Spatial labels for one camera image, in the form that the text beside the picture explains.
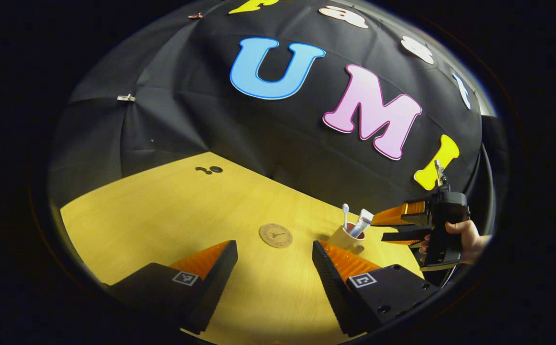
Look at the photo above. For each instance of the beige cup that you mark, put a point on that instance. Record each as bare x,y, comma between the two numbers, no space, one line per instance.
341,238

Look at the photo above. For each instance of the copper clip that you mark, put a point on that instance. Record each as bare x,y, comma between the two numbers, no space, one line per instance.
195,16

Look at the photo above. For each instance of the wooden desktop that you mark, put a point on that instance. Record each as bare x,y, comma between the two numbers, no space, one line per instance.
163,215

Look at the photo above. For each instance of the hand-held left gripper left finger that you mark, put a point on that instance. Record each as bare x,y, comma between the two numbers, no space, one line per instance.
215,287

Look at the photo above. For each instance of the metal clip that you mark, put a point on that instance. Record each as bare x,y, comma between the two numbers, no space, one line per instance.
126,97

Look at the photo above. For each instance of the white toothbrush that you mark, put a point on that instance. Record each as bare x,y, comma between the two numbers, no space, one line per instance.
345,208

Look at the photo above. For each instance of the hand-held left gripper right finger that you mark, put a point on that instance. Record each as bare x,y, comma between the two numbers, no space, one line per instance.
333,287

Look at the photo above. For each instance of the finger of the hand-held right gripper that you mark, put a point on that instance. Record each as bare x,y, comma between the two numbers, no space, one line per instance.
407,236
402,214

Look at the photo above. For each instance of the black backdrop cloth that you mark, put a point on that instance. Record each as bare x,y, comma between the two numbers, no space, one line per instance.
210,120

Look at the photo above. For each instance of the round wooden coaster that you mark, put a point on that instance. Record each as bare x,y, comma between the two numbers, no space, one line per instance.
276,235

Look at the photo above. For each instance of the white toothpaste tube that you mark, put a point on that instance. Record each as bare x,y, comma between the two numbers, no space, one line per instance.
363,220

